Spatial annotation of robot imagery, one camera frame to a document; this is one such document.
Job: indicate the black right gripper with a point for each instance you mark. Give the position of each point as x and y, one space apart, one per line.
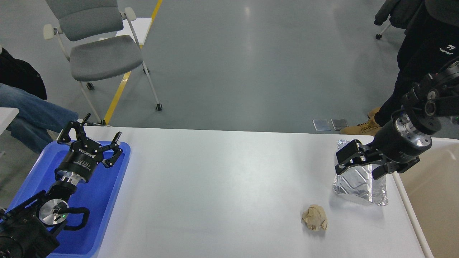
398 152

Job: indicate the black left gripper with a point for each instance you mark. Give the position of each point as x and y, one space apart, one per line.
81 159

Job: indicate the aluminium foil tray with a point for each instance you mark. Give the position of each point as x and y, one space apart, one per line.
356 183

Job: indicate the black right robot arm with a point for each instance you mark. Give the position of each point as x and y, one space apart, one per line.
436 95

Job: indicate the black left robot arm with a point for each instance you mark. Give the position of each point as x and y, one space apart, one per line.
30 229

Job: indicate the blue plastic tray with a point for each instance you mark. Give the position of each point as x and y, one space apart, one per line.
98 195

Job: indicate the right floor outlet plate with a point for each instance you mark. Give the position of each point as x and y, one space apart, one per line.
339 124

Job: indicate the floor outlet plate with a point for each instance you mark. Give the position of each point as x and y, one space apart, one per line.
339 124
321 125

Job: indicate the left floor outlet plate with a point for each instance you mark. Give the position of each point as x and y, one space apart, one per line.
321 125

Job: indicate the beige plastic bin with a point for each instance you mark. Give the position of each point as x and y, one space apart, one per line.
432 187

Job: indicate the crumpled brown paper ball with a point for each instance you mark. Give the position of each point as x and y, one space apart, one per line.
315 218

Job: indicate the white side table corner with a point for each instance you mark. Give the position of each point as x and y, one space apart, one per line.
7 114

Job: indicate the seated person in jeans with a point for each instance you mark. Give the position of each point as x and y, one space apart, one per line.
22 87

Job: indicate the grey office chair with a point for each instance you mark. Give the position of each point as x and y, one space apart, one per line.
98 60

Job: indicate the standing person in black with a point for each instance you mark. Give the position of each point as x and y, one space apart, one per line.
430 43

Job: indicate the white board on floor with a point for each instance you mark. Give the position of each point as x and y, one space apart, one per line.
141 27

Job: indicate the chair with dark jackets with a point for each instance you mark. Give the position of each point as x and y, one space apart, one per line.
398 12

